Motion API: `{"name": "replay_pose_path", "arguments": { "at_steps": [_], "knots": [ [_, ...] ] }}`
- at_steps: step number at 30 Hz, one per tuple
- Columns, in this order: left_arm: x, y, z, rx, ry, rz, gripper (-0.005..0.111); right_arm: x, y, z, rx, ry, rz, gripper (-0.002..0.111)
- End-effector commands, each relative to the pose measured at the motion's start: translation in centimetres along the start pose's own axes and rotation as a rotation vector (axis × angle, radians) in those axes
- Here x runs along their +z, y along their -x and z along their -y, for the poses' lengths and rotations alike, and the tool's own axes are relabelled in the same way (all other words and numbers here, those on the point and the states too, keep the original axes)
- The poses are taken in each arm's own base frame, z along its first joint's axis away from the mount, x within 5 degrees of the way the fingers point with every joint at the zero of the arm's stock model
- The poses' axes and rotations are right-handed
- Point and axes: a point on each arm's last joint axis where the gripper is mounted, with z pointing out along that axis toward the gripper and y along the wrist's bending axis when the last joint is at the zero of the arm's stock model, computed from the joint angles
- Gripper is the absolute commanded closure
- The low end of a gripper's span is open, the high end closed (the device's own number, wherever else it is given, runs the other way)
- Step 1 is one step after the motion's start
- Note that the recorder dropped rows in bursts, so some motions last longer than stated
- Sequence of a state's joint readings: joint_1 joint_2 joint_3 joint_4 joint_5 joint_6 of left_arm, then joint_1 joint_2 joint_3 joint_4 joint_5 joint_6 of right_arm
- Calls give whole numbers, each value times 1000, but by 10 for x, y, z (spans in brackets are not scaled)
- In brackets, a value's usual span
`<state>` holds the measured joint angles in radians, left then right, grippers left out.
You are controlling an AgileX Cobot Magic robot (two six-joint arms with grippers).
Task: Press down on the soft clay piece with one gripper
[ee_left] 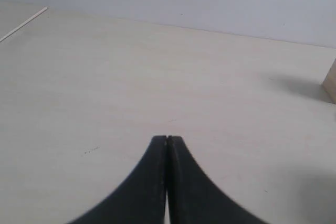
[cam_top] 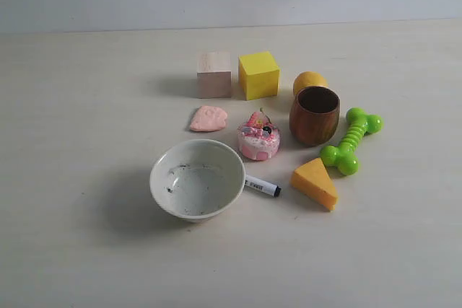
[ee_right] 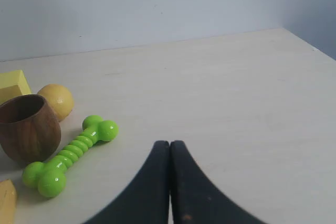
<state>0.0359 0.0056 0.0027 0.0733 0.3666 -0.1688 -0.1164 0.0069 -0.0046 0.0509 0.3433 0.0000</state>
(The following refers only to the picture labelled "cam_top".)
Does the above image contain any white ceramic bowl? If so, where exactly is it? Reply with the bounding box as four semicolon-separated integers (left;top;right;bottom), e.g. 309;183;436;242
149;139;245;223

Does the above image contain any pink toy cake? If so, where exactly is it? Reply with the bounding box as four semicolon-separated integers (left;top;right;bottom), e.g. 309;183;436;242
237;108;281;161

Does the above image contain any pink putty lump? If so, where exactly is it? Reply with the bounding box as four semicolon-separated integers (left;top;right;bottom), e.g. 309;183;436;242
189;105;228;132

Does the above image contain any brown wooden cup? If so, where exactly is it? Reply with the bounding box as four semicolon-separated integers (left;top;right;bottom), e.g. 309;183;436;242
289;86;340;147

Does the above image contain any natural wooden cube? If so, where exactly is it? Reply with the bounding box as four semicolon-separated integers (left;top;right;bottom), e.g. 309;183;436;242
196;52;232;99

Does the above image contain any yellow lemon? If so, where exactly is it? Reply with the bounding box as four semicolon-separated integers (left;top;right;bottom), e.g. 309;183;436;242
292;71;328;96

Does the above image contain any white black marker pen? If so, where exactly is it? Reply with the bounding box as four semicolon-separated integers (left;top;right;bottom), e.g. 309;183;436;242
245;175;282;198

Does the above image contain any yellow cube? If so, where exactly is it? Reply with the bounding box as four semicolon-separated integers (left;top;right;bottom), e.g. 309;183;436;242
238;51;280;100

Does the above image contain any green bone toy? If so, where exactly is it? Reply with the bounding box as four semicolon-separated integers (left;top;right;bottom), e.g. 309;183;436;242
320;107;383;175

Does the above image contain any orange cheese wedge sponge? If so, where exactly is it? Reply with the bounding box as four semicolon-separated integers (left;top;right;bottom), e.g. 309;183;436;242
290;158;339;211

